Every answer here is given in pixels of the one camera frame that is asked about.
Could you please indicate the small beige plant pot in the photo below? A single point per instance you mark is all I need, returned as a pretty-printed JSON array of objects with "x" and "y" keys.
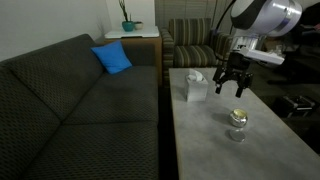
[{"x": 138, "y": 25}]

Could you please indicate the teal pot with plant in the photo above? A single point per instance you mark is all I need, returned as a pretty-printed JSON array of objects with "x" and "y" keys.
[{"x": 127, "y": 26}]

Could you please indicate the white tray board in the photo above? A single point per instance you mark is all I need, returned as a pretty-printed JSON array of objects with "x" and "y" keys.
[{"x": 133, "y": 33}]

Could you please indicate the wooden side table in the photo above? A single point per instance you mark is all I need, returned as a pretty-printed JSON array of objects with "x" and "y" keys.
[{"x": 143, "y": 45}]

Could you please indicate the brown cardboard box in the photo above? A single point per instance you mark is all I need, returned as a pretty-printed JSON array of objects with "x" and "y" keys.
[{"x": 270, "y": 42}]

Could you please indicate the striped armchair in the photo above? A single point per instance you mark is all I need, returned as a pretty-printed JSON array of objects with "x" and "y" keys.
[{"x": 191, "y": 53}]

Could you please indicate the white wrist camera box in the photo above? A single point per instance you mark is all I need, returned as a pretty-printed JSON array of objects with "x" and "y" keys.
[{"x": 263, "y": 56}]

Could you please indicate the blue pillow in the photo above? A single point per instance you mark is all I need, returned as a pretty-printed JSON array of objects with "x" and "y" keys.
[{"x": 112, "y": 57}]

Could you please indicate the dark grey patterned sofa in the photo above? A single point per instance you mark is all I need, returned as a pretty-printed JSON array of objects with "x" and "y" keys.
[{"x": 66, "y": 100}]

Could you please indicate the grey tissue box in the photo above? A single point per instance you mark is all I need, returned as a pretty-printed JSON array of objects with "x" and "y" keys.
[{"x": 196, "y": 90}]

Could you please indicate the white plastic bag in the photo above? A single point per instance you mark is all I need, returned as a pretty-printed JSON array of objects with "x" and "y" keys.
[{"x": 279, "y": 49}]

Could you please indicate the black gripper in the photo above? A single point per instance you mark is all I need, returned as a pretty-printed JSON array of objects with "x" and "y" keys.
[{"x": 238, "y": 70}]

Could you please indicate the clear glass bowl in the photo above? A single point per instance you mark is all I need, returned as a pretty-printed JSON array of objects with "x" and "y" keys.
[{"x": 237, "y": 135}]

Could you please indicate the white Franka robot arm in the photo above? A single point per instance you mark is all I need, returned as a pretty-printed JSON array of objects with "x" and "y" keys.
[{"x": 270, "y": 16}]

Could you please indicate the silver jar bottle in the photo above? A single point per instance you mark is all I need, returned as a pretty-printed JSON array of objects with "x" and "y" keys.
[{"x": 238, "y": 119}]

